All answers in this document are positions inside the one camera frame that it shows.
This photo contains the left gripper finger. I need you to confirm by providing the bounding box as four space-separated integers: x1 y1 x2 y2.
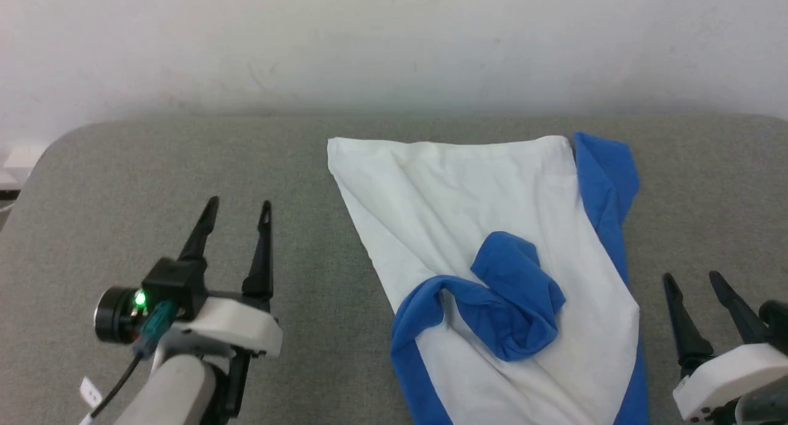
177 196 220 262
241 200 274 303

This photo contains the left teal cable connector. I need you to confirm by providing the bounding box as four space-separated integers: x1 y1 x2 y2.
132 300 177 359

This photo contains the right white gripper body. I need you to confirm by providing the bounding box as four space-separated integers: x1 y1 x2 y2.
672 343 788 423

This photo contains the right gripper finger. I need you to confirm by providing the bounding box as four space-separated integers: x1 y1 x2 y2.
708 271 771 346
662 273 715 377

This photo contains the blue and white garment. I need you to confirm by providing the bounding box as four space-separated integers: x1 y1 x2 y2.
326 131 650 425

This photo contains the white wall box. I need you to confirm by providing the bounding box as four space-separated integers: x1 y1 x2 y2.
3 143 49 171

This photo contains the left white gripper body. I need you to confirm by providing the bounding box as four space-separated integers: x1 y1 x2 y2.
169 293 284 419

